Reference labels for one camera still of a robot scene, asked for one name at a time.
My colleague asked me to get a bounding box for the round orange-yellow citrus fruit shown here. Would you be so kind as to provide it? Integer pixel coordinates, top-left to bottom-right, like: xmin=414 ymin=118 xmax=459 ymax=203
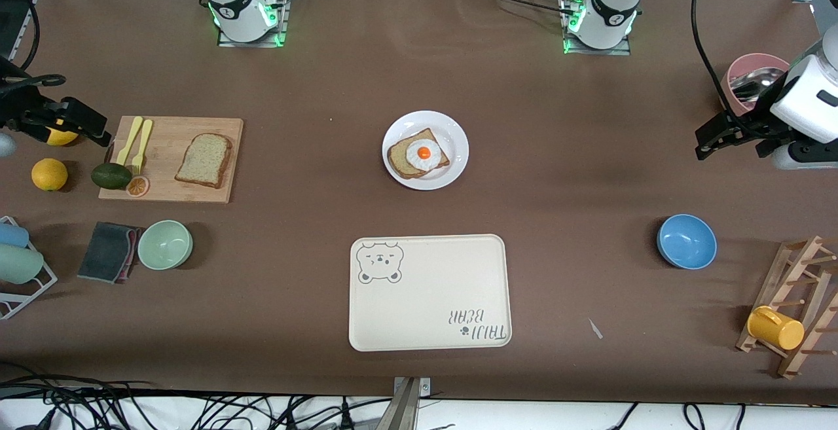
xmin=31 ymin=158 xmax=69 ymax=192

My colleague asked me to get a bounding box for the plain brown bread slice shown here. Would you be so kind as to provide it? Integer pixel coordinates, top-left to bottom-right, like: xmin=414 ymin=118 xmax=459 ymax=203
xmin=175 ymin=133 xmax=233 ymax=189

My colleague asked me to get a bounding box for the aluminium clamp bracket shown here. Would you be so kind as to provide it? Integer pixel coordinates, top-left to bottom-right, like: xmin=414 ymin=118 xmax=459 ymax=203
xmin=374 ymin=376 xmax=433 ymax=430

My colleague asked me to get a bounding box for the white wire rack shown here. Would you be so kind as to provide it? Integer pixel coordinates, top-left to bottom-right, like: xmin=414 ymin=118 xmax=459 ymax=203
xmin=0 ymin=216 xmax=58 ymax=320

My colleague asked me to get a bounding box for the yellow lemon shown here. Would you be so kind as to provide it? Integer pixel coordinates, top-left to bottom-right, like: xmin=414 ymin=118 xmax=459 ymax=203
xmin=45 ymin=122 xmax=81 ymax=147

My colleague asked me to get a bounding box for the wooden mug rack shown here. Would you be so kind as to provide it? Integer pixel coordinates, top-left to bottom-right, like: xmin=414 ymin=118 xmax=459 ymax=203
xmin=736 ymin=236 xmax=838 ymax=379

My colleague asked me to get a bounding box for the black cable bundle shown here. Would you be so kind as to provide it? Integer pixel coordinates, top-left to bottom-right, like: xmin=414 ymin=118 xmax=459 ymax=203
xmin=0 ymin=363 xmax=393 ymax=430

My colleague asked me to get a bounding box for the blue bowl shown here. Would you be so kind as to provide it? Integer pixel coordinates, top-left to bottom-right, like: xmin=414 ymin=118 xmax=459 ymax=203
xmin=657 ymin=214 xmax=718 ymax=270

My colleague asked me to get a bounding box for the metal ladle spoon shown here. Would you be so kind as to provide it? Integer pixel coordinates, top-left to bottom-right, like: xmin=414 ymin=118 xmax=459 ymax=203
xmin=730 ymin=67 xmax=786 ymax=101

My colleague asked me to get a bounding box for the wooden cutting board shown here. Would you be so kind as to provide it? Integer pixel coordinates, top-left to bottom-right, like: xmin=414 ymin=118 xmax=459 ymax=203
xmin=98 ymin=116 xmax=244 ymax=204

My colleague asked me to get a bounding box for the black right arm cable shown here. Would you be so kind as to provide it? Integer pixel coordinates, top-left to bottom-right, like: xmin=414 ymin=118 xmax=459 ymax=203
xmin=18 ymin=0 xmax=42 ymax=71

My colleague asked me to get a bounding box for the pale green bowl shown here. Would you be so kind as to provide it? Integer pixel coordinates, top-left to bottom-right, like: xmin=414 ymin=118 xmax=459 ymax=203
xmin=137 ymin=220 xmax=194 ymax=270

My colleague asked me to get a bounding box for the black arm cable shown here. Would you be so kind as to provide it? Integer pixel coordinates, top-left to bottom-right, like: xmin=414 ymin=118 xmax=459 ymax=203
xmin=690 ymin=0 xmax=744 ymax=120
xmin=18 ymin=0 xmax=42 ymax=71

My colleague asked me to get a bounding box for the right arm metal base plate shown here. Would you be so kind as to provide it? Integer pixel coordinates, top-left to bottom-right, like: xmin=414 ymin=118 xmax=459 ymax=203
xmin=217 ymin=0 xmax=290 ymax=48

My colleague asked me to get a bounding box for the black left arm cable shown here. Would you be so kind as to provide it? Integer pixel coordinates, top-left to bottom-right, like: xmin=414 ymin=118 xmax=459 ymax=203
xmin=690 ymin=0 xmax=744 ymax=120

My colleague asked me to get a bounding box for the light blue cup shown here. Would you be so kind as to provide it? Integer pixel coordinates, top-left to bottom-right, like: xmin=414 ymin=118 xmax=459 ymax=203
xmin=0 ymin=223 xmax=30 ymax=249

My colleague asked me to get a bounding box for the grey and pink cloth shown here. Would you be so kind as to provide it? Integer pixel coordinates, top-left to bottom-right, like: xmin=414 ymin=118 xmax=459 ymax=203
xmin=77 ymin=222 xmax=142 ymax=284

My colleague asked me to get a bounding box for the cream bear print tray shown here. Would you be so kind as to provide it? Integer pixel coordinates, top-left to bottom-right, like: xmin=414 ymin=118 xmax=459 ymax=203
xmin=348 ymin=234 xmax=513 ymax=352

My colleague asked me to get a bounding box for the dark green avocado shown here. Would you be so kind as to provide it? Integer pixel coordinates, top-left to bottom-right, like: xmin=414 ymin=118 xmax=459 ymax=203
xmin=90 ymin=162 xmax=134 ymax=190

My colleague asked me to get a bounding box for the pale green cup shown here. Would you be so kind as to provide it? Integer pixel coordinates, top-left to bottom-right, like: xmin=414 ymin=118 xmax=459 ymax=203
xmin=0 ymin=244 xmax=45 ymax=285

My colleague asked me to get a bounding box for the fried egg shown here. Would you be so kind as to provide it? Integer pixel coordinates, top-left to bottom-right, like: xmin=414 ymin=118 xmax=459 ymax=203
xmin=406 ymin=139 xmax=441 ymax=173

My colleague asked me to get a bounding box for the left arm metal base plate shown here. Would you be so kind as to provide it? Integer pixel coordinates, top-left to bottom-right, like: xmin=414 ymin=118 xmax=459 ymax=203
xmin=560 ymin=0 xmax=632 ymax=56

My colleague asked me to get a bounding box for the yellow mug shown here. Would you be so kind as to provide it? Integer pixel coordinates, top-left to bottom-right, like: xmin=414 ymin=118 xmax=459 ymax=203
xmin=747 ymin=306 xmax=805 ymax=351

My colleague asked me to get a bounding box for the white round plate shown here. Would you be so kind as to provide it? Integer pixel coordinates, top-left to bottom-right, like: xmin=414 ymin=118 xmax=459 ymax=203
xmin=382 ymin=111 xmax=470 ymax=191

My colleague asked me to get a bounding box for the pink bowl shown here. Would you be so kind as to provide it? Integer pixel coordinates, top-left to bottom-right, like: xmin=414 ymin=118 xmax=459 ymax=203
xmin=720 ymin=53 xmax=792 ymax=117

